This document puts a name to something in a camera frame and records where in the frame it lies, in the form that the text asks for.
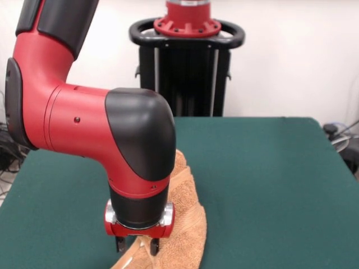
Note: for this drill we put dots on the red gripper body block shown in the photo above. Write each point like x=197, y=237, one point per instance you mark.
x=140, y=231

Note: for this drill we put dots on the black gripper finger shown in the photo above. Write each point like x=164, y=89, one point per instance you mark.
x=120, y=245
x=154, y=246

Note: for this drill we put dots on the orange terry towel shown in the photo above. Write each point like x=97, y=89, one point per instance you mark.
x=188, y=224

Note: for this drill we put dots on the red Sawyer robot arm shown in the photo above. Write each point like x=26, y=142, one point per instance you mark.
x=84, y=117

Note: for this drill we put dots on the dark green table cloth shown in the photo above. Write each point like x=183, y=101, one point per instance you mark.
x=280, y=182

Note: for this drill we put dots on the grey round stand base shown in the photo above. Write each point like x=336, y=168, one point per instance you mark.
x=340, y=143

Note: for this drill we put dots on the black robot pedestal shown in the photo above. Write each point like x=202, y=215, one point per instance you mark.
x=190, y=70

